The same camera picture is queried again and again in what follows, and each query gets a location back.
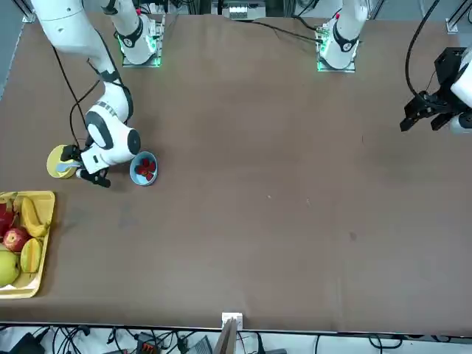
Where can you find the yellow banana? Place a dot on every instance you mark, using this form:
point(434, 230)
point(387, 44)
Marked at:
point(31, 221)

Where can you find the grey foot pedal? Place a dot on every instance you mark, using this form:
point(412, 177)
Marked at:
point(202, 346)

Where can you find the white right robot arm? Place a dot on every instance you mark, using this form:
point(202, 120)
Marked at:
point(73, 26)

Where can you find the orange black power strip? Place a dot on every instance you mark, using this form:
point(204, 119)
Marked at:
point(146, 347)

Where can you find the light blue bowl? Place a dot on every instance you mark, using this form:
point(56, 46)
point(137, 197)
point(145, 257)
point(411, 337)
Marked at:
point(135, 178)

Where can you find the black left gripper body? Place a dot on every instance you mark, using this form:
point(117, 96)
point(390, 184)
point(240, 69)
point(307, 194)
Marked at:
point(444, 70)

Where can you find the aluminium corner post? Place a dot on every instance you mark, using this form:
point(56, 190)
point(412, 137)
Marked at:
point(29, 16)
point(453, 26)

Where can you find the pink dragon fruit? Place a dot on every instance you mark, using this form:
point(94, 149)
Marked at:
point(5, 219)

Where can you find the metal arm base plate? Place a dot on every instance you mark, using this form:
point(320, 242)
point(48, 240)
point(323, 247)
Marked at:
point(142, 65)
point(337, 70)

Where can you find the white table edge bracket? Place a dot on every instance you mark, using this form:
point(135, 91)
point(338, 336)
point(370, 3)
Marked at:
point(239, 318)

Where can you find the light blue plastic spoon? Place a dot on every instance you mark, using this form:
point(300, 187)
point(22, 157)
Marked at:
point(66, 169)

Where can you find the yellow plastic tray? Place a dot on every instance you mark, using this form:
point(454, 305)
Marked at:
point(44, 206)

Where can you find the red apple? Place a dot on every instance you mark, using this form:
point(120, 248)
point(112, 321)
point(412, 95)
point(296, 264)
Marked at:
point(15, 239)

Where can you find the wooden board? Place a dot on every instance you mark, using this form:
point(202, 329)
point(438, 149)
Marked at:
point(226, 339)

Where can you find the yellow-green star fruit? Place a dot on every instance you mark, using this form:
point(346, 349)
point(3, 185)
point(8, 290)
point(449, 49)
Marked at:
point(31, 256)

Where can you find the yellow bowl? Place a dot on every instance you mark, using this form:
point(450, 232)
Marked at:
point(53, 162)

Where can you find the white power strip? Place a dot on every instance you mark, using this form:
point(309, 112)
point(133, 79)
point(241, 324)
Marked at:
point(237, 13)

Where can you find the large green apple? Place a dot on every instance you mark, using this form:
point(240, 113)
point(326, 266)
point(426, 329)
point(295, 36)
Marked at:
point(8, 269)

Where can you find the black power adapter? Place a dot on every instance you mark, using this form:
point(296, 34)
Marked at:
point(27, 344)

